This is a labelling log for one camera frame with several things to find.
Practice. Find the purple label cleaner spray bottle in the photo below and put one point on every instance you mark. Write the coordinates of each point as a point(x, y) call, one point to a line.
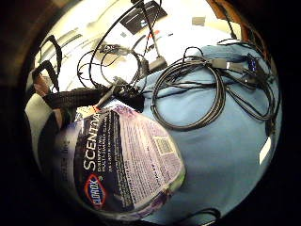
point(125, 157)

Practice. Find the black power adapter box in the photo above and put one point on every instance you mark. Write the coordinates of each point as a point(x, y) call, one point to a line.
point(157, 64)

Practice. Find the small grey box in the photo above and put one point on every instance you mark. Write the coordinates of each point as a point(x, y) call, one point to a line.
point(198, 21)

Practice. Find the brown wooden chair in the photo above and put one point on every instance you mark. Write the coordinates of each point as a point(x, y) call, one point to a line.
point(224, 11)

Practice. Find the white paper tag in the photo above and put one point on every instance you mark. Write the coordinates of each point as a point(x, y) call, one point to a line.
point(265, 150)

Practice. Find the blue cloth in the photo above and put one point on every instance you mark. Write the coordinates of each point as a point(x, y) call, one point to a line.
point(213, 157)

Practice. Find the black hub with blue light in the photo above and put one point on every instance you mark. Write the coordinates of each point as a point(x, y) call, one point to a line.
point(252, 63)

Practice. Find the black flat device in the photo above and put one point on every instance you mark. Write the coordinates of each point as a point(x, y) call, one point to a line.
point(141, 17)

